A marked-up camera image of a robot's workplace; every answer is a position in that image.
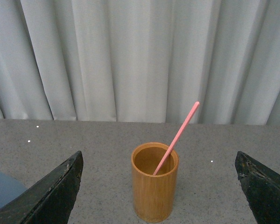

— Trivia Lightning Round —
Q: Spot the bamboo chopstick holder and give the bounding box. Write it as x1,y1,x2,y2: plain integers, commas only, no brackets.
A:
131,142,179,223

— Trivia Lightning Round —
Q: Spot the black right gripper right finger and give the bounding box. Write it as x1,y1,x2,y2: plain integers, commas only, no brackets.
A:
235,151,280,224

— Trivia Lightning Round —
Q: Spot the white curtain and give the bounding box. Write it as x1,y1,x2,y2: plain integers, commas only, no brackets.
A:
0,0,280,126

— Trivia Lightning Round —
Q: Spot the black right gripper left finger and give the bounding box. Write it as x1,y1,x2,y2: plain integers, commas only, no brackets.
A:
0,151,84,224

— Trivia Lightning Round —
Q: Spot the blue plastic cup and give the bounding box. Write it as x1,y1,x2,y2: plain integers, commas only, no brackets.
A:
0,172,27,209

